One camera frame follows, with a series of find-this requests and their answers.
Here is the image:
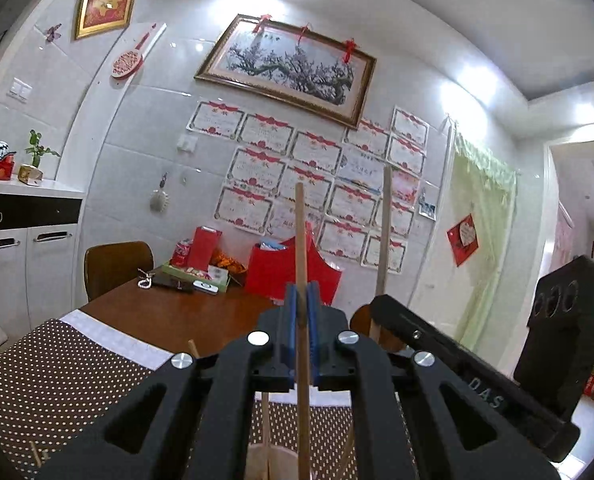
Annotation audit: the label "brown polka dot tablecloth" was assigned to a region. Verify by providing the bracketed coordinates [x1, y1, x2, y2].
[0, 308, 408, 480]

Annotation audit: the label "small wall photo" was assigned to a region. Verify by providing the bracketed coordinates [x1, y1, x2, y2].
[418, 185, 440, 221]

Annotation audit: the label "pink paper cup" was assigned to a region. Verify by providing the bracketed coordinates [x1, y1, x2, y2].
[247, 442, 302, 480]

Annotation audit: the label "round red hanging ornament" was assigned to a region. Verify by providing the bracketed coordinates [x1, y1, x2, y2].
[110, 22, 158, 80]

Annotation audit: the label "red heart door decoration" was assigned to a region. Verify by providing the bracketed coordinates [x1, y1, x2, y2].
[447, 214, 480, 267]

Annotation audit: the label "red gift bag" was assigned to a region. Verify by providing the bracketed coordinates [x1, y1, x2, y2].
[245, 234, 343, 307]

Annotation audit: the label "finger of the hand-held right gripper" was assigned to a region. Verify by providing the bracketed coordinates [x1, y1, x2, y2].
[368, 294, 581, 462]

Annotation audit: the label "white light switch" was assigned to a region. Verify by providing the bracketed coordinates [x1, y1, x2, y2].
[6, 78, 34, 102]

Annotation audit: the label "wall of award certificates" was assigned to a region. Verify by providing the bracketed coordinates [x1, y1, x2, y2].
[186, 100, 430, 273]

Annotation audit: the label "brown wooden chair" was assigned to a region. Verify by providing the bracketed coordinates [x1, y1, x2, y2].
[84, 241, 155, 303]
[349, 305, 408, 356]

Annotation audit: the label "orange snack packets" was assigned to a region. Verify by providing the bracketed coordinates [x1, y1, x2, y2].
[211, 249, 248, 273]

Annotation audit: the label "red soda can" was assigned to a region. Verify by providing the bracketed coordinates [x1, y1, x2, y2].
[170, 240, 193, 268]

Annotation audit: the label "black wallet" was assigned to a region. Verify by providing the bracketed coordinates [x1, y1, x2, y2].
[149, 275, 195, 293]

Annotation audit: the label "framed plum blossom painting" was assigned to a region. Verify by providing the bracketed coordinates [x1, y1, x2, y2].
[193, 14, 378, 129]

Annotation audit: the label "small potted plant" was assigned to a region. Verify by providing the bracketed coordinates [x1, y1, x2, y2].
[18, 130, 62, 186]

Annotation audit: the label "red upright box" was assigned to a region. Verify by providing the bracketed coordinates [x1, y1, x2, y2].
[187, 226, 223, 271]

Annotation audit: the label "hanging round grey brush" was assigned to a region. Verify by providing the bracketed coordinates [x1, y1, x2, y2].
[149, 172, 170, 213]

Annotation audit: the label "white sideboard cabinet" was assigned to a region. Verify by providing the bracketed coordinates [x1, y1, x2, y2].
[0, 177, 87, 321]

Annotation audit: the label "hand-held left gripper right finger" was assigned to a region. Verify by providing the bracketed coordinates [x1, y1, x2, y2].
[306, 281, 562, 480]

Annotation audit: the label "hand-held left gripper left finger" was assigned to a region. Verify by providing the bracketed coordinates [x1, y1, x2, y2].
[36, 282, 300, 480]

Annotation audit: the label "green tray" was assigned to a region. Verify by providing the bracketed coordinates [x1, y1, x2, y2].
[162, 262, 230, 293]

